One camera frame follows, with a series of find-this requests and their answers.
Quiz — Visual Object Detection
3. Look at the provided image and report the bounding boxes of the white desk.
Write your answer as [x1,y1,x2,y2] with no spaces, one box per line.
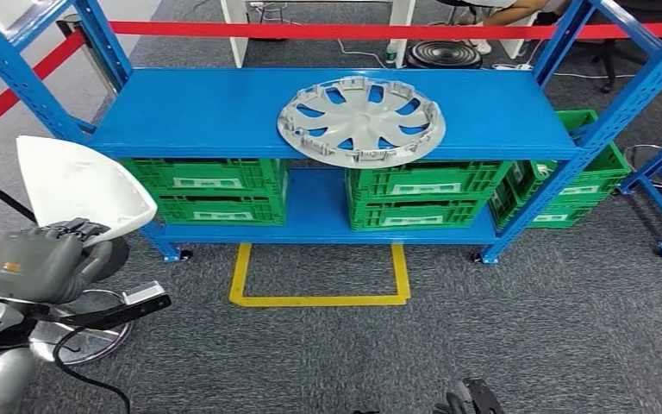
[219,0,418,70]

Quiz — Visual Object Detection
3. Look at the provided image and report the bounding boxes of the white plastic mirror cover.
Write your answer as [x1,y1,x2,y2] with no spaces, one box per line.
[16,135,159,248]

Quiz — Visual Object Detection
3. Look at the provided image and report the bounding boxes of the black office chair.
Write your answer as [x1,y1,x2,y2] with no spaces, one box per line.
[571,0,662,96]

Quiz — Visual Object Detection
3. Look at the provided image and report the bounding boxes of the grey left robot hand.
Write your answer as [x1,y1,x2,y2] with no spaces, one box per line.
[0,217,116,307]

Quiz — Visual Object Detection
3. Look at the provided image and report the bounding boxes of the green plastic crate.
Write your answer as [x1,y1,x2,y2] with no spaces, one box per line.
[151,191,288,227]
[121,158,291,198]
[496,110,634,198]
[488,182,597,231]
[345,160,515,201]
[349,196,489,233]

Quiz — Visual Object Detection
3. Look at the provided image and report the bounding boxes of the seated person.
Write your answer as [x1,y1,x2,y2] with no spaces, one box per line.
[456,0,566,57]

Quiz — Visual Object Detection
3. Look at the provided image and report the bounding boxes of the black pole with disc base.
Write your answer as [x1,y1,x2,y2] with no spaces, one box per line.
[0,166,131,285]

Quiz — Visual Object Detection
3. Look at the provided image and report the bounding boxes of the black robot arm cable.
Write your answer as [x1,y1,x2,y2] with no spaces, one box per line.
[51,328,132,414]

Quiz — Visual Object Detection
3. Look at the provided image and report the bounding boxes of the chrome round base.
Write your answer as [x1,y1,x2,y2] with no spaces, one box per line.
[621,143,662,191]

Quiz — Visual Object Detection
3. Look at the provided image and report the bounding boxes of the black round stool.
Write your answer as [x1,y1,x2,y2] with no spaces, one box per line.
[405,40,484,71]

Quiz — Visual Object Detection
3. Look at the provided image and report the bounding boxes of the grey wheel hubcap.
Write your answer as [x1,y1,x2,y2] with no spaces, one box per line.
[276,75,447,170]

